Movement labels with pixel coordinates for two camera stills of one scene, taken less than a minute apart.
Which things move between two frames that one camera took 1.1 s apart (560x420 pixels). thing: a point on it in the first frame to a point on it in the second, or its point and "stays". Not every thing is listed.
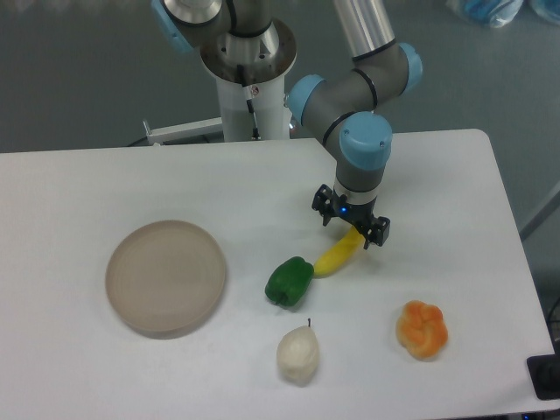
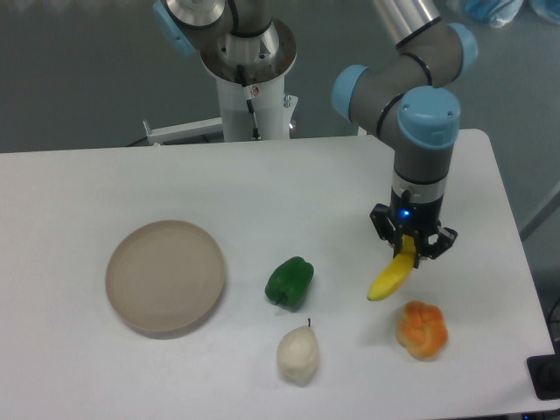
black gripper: (328, 204) to (423, 219)
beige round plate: (165, 278) stays
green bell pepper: (289, 280) stays
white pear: (297, 355) stays
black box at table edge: (544, 371) stays
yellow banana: (342, 253) to (397, 272)
